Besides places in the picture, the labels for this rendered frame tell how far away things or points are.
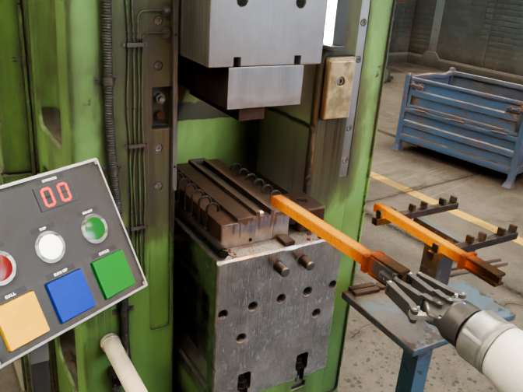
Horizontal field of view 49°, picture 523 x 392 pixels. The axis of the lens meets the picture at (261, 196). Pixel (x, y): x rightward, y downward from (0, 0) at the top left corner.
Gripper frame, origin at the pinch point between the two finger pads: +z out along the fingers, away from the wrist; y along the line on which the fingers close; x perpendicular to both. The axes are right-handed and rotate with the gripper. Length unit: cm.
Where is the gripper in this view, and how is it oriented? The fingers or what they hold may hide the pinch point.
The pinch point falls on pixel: (387, 271)
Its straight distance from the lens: 111.8
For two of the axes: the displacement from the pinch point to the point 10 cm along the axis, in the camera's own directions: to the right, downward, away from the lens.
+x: 0.8, -9.2, -4.0
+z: -5.1, -3.8, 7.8
